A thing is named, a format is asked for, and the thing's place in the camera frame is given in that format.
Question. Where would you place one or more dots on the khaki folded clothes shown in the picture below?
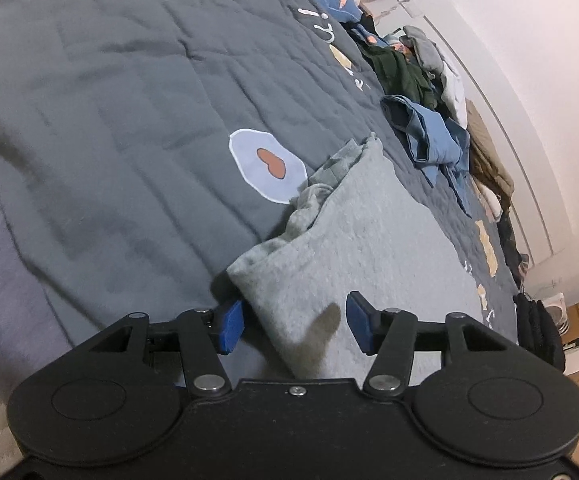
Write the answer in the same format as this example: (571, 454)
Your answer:
(484, 155)

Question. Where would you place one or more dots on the grey quilted bedspread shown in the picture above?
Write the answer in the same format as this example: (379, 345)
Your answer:
(119, 110)

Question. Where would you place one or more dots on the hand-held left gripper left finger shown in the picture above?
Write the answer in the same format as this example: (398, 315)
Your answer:
(232, 327)

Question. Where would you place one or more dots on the heap of black clothes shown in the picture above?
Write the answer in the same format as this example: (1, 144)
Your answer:
(509, 245)

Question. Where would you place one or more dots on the blue shirt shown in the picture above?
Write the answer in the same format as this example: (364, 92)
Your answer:
(434, 145)

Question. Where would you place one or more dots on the white fan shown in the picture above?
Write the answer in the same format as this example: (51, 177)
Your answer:
(559, 312)

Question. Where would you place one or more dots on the white garment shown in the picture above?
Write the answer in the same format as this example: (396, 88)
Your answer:
(454, 90)

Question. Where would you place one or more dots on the cream folded garment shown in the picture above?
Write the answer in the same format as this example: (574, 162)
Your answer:
(492, 205)

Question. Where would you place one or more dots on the colourful patterned cloth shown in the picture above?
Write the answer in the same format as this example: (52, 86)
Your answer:
(402, 49)

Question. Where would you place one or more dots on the dark green garment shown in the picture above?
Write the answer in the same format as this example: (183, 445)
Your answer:
(399, 75)

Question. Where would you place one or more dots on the white wall switch plate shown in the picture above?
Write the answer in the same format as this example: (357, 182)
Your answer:
(410, 6)

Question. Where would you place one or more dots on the stack of black folded clothes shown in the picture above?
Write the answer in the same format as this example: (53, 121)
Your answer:
(539, 330)

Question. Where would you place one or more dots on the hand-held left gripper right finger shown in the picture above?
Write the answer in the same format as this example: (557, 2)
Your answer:
(359, 322)

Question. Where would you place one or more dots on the grey garment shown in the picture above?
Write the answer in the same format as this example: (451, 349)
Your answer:
(424, 50)

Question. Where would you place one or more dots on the white headboard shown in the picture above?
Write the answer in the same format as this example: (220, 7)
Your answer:
(519, 170)

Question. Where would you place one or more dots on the grey T-shirt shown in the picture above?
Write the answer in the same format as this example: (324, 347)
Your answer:
(369, 240)

